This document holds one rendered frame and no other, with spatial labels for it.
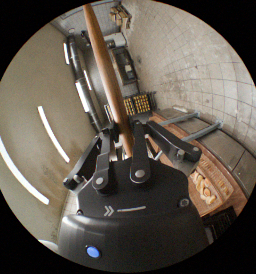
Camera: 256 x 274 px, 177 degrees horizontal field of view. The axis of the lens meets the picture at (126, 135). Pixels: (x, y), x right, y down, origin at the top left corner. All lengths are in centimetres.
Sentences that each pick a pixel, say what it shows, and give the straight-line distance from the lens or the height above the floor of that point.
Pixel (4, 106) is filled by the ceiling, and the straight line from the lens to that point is 165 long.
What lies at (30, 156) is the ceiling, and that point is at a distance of 152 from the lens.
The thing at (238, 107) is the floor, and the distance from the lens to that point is 120.
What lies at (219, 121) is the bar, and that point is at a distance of 134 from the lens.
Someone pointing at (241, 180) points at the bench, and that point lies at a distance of 84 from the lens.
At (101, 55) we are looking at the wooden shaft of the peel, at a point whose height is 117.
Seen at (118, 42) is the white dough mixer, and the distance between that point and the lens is 511.
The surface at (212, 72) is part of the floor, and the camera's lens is 133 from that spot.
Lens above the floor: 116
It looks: 4 degrees up
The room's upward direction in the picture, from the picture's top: 107 degrees counter-clockwise
